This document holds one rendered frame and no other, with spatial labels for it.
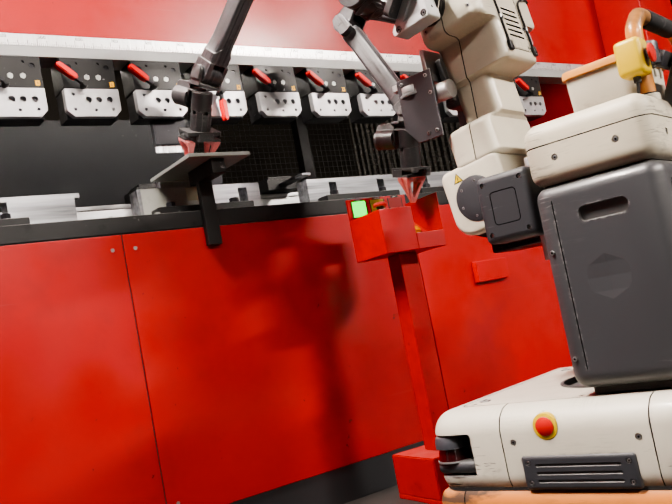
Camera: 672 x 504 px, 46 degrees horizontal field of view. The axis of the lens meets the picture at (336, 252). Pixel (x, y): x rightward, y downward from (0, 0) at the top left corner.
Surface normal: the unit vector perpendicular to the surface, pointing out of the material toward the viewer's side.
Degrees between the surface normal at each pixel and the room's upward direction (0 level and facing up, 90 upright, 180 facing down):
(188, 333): 90
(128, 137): 90
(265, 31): 90
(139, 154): 90
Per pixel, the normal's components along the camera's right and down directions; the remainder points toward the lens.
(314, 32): 0.56, -0.18
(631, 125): -0.65, 0.06
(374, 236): -0.86, 0.12
